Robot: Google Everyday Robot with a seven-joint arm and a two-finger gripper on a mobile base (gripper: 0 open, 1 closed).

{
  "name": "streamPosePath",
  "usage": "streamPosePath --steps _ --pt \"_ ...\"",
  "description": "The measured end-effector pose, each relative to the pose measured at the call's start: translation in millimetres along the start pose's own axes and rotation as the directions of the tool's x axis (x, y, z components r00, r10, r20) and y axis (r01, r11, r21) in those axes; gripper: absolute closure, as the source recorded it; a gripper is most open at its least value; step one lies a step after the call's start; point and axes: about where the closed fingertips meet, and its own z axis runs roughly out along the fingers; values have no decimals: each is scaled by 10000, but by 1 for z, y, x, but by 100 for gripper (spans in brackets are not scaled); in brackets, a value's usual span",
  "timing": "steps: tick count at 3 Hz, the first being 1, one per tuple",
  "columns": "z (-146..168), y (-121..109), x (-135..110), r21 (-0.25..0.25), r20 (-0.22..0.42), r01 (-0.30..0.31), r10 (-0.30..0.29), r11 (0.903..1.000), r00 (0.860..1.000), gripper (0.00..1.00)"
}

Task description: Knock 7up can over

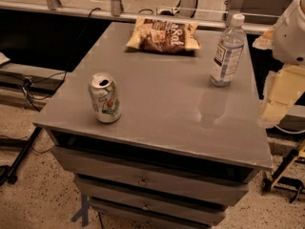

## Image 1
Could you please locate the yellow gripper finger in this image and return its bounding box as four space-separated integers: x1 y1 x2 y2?
259 64 305 124
253 26 275 50

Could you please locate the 7up soda can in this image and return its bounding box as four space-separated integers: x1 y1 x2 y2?
88 73 121 123

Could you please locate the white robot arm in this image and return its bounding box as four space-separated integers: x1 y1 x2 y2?
253 0 305 128

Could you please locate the clear plastic water bottle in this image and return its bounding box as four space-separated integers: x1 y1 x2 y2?
211 14 246 87

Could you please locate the black stand base right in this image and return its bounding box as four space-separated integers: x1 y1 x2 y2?
262 139 305 203

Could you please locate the chip bag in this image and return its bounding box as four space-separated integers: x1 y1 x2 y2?
127 18 201 53

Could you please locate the grey drawer cabinet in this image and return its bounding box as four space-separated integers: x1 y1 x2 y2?
35 23 272 229

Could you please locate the black stand leg left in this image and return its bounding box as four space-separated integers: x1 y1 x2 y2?
7 127 41 184

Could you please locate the black cable on floor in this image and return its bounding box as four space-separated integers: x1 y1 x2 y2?
0 7 102 113

